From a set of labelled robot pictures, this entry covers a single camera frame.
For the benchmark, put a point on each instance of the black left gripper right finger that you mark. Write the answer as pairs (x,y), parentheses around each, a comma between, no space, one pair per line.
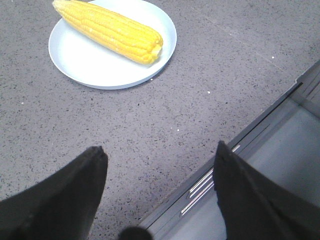
(255,208)

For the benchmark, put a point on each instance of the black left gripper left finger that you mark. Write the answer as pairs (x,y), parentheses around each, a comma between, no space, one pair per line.
(62,206)

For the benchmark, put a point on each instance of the yellow corn cob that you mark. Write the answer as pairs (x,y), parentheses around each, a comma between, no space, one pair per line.
(125,36)

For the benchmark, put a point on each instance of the light blue round plate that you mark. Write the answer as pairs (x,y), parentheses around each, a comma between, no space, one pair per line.
(95,66)

